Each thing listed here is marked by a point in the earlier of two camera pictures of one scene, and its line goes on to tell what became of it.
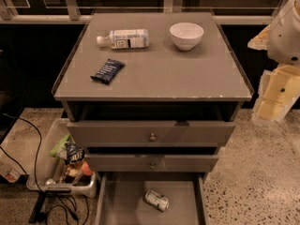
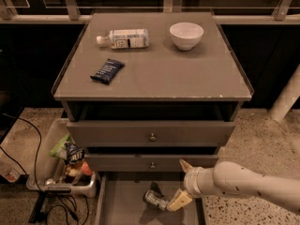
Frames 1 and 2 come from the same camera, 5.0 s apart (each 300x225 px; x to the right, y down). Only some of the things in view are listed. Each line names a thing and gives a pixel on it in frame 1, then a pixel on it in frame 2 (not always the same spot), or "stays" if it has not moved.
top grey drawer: [149, 133] stays
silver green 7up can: [157, 200] stays
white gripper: [285, 40] -> [189, 181]
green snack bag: [61, 146] stays
